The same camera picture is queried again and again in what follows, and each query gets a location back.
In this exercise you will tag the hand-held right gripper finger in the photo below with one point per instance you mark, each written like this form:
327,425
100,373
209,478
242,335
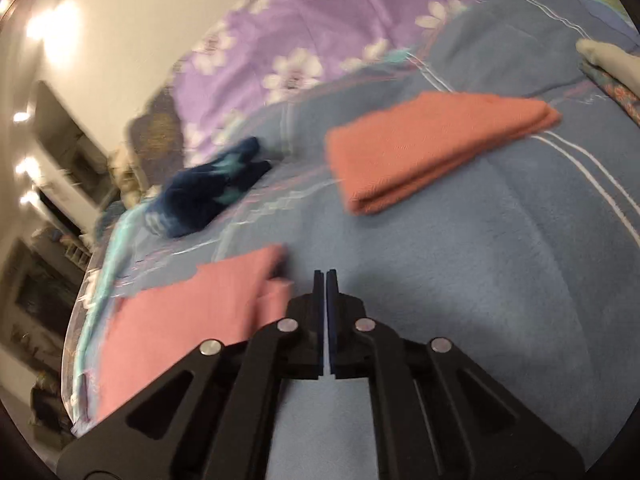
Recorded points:
331,320
320,320

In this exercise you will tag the pink long-sleeve shirt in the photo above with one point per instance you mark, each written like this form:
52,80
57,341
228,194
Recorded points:
190,320

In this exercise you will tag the patterned folded clothes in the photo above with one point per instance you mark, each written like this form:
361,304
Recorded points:
625,102

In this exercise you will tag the blue plaid blanket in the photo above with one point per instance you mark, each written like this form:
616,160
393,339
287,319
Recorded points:
475,285

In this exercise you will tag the navy star print plush toy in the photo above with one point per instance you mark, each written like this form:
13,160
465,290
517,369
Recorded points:
200,200

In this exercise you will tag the folded salmon pink cloth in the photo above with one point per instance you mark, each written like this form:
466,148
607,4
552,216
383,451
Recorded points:
425,150

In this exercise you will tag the teal cloth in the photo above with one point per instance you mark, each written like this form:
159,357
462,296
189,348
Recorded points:
107,260

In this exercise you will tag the beige cloth bundle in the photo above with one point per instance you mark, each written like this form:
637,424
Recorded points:
125,180

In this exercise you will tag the dark tree print cover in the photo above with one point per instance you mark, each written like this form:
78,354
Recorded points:
155,130

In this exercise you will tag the purple floral pillow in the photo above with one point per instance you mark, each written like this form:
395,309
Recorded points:
340,25

